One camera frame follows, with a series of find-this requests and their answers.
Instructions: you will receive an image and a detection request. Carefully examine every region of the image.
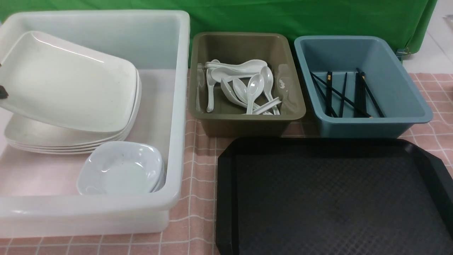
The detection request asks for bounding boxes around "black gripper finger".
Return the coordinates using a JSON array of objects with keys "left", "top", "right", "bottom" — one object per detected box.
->
[{"left": 0, "top": 85, "right": 8, "bottom": 100}]

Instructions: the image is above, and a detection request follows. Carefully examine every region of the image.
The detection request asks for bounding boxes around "large white square plate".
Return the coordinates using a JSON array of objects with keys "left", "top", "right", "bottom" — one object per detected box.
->
[{"left": 1, "top": 31, "right": 138, "bottom": 132}]

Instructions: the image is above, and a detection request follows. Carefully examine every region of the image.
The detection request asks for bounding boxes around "small white sauce dish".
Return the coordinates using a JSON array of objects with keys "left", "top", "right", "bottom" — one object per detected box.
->
[{"left": 76, "top": 141, "right": 164, "bottom": 195}]

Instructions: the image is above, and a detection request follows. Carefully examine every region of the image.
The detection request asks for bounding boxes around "white ceramic soup spoon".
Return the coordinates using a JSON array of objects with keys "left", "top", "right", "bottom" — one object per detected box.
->
[{"left": 246, "top": 74, "right": 265, "bottom": 115}]

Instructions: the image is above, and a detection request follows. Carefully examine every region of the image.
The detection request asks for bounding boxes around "top stacked white plate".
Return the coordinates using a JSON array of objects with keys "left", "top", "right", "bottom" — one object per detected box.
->
[{"left": 4, "top": 114, "right": 136, "bottom": 147}]

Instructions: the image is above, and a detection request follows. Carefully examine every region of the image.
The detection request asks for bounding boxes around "stacked white plate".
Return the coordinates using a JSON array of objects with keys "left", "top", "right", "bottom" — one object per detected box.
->
[
  {"left": 4, "top": 114, "right": 136, "bottom": 147},
  {"left": 5, "top": 74, "right": 142, "bottom": 154}
]

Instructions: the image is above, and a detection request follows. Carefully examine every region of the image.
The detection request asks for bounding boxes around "large translucent white bin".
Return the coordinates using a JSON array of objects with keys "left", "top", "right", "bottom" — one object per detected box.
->
[{"left": 1, "top": 10, "right": 190, "bottom": 239}]

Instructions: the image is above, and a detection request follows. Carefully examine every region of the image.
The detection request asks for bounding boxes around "white square bowl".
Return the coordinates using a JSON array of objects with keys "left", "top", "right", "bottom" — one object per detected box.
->
[{"left": 151, "top": 163, "right": 166, "bottom": 193}]

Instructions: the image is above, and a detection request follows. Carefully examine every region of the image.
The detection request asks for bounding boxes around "white spoon in bin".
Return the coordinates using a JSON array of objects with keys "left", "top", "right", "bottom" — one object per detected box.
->
[
  {"left": 205, "top": 59, "right": 268, "bottom": 73},
  {"left": 260, "top": 66, "right": 274, "bottom": 102},
  {"left": 211, "top": 67, "right": 259, "bottom": 83},
  {"left": 205, "top": 62, "right": 217, "bottom": 113},
  {"left": 220, "top": 78, "right": 247, "bottom": 108},
  {"left": 233, "top": 78, "right": 273, "bottom": 115}
]

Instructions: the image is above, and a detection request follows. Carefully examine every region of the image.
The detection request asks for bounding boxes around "olive green plastic bin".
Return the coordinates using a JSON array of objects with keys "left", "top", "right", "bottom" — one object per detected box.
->
[{"left": 188, "top": 32, "right": 307, "bottom": 137}]

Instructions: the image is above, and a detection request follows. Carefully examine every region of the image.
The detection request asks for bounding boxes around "pink checkered tablecloth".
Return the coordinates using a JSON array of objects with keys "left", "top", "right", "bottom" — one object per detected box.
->
[{"left": 1, "top": 73, "right": 452, "bottom": 255}]

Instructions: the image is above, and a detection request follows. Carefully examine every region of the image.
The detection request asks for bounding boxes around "black plastic serving tray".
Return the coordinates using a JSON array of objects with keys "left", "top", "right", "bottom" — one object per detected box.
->
[{"left": 215, "top": 137, "right": 453, "bottom": 255}]

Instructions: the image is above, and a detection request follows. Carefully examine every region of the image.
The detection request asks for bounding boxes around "black chopstick in bin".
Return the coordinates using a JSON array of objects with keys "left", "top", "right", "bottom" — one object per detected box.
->
[
  {"left": 354, "top": 72, "right": 367, "bottom": 113},
  {"left": 356, "top": 68, "right": 385, "bottom": 118},
  {"left": 325, "top": 71, "right": 333, "bottom": 117},
  {"left": 339, "top": 73, "right": 348, "bottom": 118}
]

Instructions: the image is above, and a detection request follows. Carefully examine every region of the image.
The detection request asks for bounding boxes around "blue plastic bin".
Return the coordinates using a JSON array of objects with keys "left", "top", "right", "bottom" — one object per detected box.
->
[{"left": 294, "top": 35, "right": 433, "bottom": 138}]

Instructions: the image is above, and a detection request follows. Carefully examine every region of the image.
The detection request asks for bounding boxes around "green backdrop cloth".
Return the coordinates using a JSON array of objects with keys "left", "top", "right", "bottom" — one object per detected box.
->
[{"left": 1, "top": 0, "right": 437, "bottom": 53}]

